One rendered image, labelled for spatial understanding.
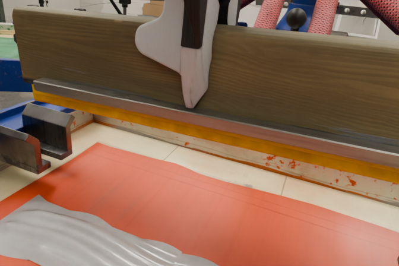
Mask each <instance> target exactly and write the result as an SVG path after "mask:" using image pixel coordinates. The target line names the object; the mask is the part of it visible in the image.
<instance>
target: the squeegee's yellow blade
mask: <svg viewBox="0 0 399 266"><path fill-rule="evenodd" d="M31 85H32V89H33V93H38V94H43V95H46V96H51V97H56V98H60V99H65V100H70V101H73V102H79V103H84V104H87V105H92V106H97V107H102V108H106V109H111V110H116V111H119V112H125V113H130V114H133V115H138V116H143V117H146V118H151V119H157V120H160V121H165V122H170V123H174V124H179V125H184V126H189V127H193V128H198V129H203V130H206V131H211V132H216V133H219V134H224V135H230V136H233V137H238V138H243V139H247V140H252V141H257V142H261V143H266V144H271V145H276V146H279V147H284V148H289V149H293V150H298V151H303V152H306V153H312V154H317V155H320V156H325V157H330V158H334V159H339V160H344V161H347V162H352V163H357V164H362V165H366V166H371V167H376V168H380V169H385V170H390V171H393V172H398V173H399V169H396V168H393V167H388V166H383V165H379V164H374V163H368V162H365V161H360V160H355V159H350V158H346V157H341V156H336V155H332V154H327V153H322V152H319V151H313V150H308V149H305V148H299V147H294V146H291V145H285V144H280V143H277V142H272V141H267V140H262V139H258V138H253V137H247V136H244V135H239V134H234V133H231V132H225V131H220V130H216V129H211V128H206V127H203V126H198V125H193V124H189V123H184V122H178V121H173V120H170V119H165V118H160V117H156V116H151V115H146V114H142V113H137V112H132V111H128V110H123V109H118V108H115V107H110V106H104V105H101V104H95V103H90V102H85V101H82V100H77V99H72V98H68V97H63V96H57V95H54V94H49V93H44V92H41V91H36V90H35V89H34V84H31Z"/></svg>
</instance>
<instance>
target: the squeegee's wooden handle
mask: <svg viewBox="0 0 399 266"><path fill-rule="evenodd" d="M12 19H13V23H14V30H15V36H16V41H17V47H18V54H19V58H20V65H21V71H22V75H23V81H24V82H25V83H29V84H33V81H34V80H37V79H39V78H50V79H53V80H59V81H64V82H68V83H74V84H80V85H84V86H89V87H95V88H101V89H105V90H110V91H116V92H120V93H126V94H131V95H135V96H141V97H147V98H151V99H156V100H162V101H166V102H172V103H177V104H181V105H185V102H184V99H183V93H182V82H181V75H180V74H179V73H178V72H176V71H174V70H172V69H170V68H168V67H167V66H165V65H163V64H161V63H159V62H157V61H155V60H153V59H151V58H149V57H147V56H145V55H143V54H142V53H141V52H140V51H139V50H138V49H137V47H136V44H135V34H136V31H137V28H138V27H139V26H140V25H142V24H145V23H147V22H150V21H153V20H155V19H157V18H152V17H140V16H133V15H122V14H109V13H103V12H91V11H79V10H72V9H60V8H48V7H36V6H24V7H15V8H14V9H13V12H12ZM195 107H198V108H202V109H208V110H213V111H218V112H223V113H229V114H232V115H239V116H244V117H248V118H254V119H259V120H263V121H269V122H275V123H278V124H284V125H290V126H296V127H299V128H305V129H311V130H315V131H321V132H326V133H330V134H336V135H342V136H345V137H351V138H357V139H361V140H366V141H372V142H376V143H382V144H388V145H393V146H397V147H399V42H398V41H390V40H379V39H367V38H360V37H348V36H336V35H329V34H318V33H305V32H299V31H287V30H274V29H268V28H256V27H244V26H232V25H225V24H217V25H216V29H215V31H214V36H213V44H212V60H211V64H210V70H209V76H208V89H207V91H206V92H205V93H204V95H203V96H202V97H201V98H200V100H199V101H198V103H197V104H196V105H195Z"/></svg>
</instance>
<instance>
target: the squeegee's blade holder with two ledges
mask: <svg viewBox="0 0 399 266"><path fill-rule="evenodd" d="M33 84H34V89H35V90H36V91H41V92H44V93H49V94H54V95H57V96H63V97H68V98H72V99H77V100H82V101H85V102H90V103H95V104H99V105H104V106H110V107H115V108H118V109H123V110H128V111H132V112H137V113H142V114H146V115H151V116H156V117H160V118H165V119H170V120H173V121H178V122H184V123H187V124H193V125H198V126H203V127H206V128H211V129H216V130H220V131H225V132H231V133H234V134H239V135H244V136H247V137H253V138H258V139H262V140H267V141H272V142H275V143H280V144H285V145H291V146H294V147H299V148H305V149H308V150H313V151H319V152H322V153H327V154H332V155H336V156H341V157H346V158H350V159H355V160H360V161H363V162H368V163H374V164H379V165H383V166H388V167H393V168H396V169H399V147H397V146H393V145H388V144H382V143H378V142H372V141H366V140H361V139H357V138H351V137H345V136H342V135H336V134H330V133H326V132H321V131H315V130H311V129H305V128H299V127H296V126H290V125H284V124H280V123H275V122H269V121H263V120H259V119H254V118H248V117H244V116H239V115H232V114H229V113H223V112H218V111H213V110H208V109H202V108H198V107H194V108H193V109H190V108H187V107H185V105H183V104H177V103H172V102H166V101H162V100H156V99H151V98H147V97H141V96H135V95H131V94H126V93H120V92H116V91H110V90H105V89H101V88H95V87H89V86H86V85H80V84H74V83H68V82H64V81H59V80H53V79H50V78H39V79H37V80H34V81H33Z"/></svg>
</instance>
